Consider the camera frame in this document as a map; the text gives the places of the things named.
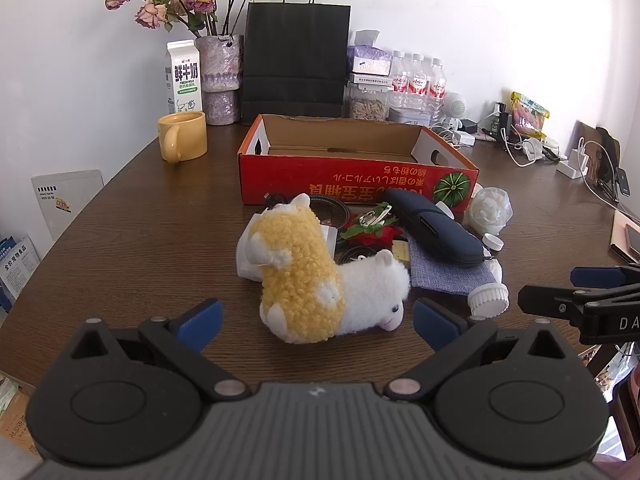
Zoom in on grey black braided cable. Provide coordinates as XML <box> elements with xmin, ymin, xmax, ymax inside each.
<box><xmin>310</xmin><ymin>196</ymin><xmax>398</xmax><ymax>266</ymax></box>

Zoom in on purple tissue pack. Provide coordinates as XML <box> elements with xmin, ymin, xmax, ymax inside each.
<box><xmin>347</xmin><ymin>30</ymin><xmax>394</xmax><ymax>75</ymax></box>

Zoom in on large white plastic cap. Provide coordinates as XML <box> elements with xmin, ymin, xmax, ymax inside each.
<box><xmin>467</xmin><ymin>282</ymin><xmax>511</xmax><ymax>317</ymax></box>

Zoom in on white charger dock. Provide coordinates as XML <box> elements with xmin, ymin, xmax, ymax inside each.
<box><xmin>556</xmin><ymin>136</ymin><xmax>593</xmax><ymax>180</ymax></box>

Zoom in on black paper bag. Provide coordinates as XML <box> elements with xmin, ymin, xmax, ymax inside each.
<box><xmin>241</xmin><ymin>0</ymin><xmax>351</xmax><ymax>126</ymax></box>

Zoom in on navy zip pouch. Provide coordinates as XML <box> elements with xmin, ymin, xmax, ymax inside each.
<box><xmin>382</xmin><ymin>188</ymin><xmax>485</xmax><ymax>266</ymax></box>

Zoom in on clear container of seeds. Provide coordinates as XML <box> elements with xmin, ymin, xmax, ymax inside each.
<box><xmin>346</xmin><ymin>81</ymin><xmax>391</xmax><ymax>122</ymax></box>

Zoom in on red fabric flower hair clip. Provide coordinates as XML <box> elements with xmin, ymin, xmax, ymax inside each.
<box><xmin>339</xmin><ymin>202</ymin><xmax>404</xmax><ymax>248</ymax></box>

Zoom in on purple white mottled vase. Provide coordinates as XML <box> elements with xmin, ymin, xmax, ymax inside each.
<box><xmin>195</xmin><ymin>35</ymin><xmax>245</xmax><ymax>126</ymax></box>

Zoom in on yellow ceramic mug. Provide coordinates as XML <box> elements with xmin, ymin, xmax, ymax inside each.
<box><xmin>158</xmin><ymin>111</ymin><xmax>208</xmax><ymax>163</ymax></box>

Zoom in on brown wooden board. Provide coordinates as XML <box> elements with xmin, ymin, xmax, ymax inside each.
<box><xmin>574</xmin><ymin>120</ymin><xmax>608</xmax><ymax>183</ymax></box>

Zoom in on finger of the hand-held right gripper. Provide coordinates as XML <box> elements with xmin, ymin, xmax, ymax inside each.
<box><xmin>570</xmin><ymin>265</ymin><xmax>640</xmax><ymax>291</ymax></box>
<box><xmin>518</xmin><ymin>284</ymin><xmax>592</xmax><ymax>320</ymax></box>

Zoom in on black curved stand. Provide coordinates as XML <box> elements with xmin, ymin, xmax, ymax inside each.
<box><xmin>597</xmin><ymin>127</ymin><xmax>636</xmax><ymax>201</ymax></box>

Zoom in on black upright charger device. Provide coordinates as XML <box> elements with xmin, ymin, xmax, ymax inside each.
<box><xmin>492</xmin><ymin>101</ymin><xmax>513</xmax><ymax>136</ymax></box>

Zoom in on yellow white plush alpaca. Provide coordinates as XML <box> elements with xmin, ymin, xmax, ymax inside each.
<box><xmin>248</xmin><ymin>193</ymin><xmax>412</xmax><ymax>345</ymax></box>

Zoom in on white wired earphones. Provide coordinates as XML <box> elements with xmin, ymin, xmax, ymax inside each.
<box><xmin>429</xmin><ymin>119</ymin><xmax>468</xmax><ymax>150</ymax></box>

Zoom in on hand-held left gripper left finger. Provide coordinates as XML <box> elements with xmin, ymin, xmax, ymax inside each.
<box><xmin>69</xmin><ymin>298</ymin><xmax>252</xmax><ymax>403</ymax></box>

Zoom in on blue grey woven cloth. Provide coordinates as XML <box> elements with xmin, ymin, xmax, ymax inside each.
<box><xmin>404</xmin><ymin>232</ymin><xmax>503</xmax><ymax>295</ymax></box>

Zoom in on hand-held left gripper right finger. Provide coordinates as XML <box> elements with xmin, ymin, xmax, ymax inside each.
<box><xmin>383</xmin><ymin>297</ymin><xmax>569</xmax><ymax>403</ymax></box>

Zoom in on yellow pink snack bag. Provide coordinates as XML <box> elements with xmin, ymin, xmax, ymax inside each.
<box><xmin>510</xmin><ymin>91</ymin><xmax>551</xmax><ymax>140</ymax></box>

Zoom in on brown notebook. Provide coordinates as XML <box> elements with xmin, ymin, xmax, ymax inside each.
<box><xmin>609</xmin><ymin>209</ymin><xmax>640</xmax><ymax>263</ymax></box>

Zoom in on white paper card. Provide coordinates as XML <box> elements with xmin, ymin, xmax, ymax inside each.
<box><xmin>31</xmin><ymin>169</ymin><xmax>105</xmax><ymax>241</ymax></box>

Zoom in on red orange cardboard box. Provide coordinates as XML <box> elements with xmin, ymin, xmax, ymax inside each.
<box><xmin>238</xmin><ymin>114</ymin><xmax>482</xmax><ymax>207</ymax></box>

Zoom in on blue printed booklets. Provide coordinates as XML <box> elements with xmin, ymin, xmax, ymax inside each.
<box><xmin>0</xmin><ymin>234</ymin><xmax>41</xmax><ymax>313</ymax></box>

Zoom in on white robot speaker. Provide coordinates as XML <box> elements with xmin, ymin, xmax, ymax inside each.
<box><xmin>442</xmin><ymin>92</ymin><xmax>470</xmax><ymax>128</ymax></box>

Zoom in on white green milk carton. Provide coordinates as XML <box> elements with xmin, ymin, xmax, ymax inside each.
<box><xmin>166</xmin><ymin>40</ymin><xmax>203</xmax><ymax>116</ymax></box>

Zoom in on translucent plastic bag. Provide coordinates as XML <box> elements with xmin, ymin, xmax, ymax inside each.
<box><xmin>468</xmin><ymin>186</ymin><xmax>513</xmax><ymax>237</ymax></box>

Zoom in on pale printed tin box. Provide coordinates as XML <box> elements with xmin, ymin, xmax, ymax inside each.
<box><xmin>387</xmin><ymin>107</ymin><xmax>432</xmax><ymax>127</ymax></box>

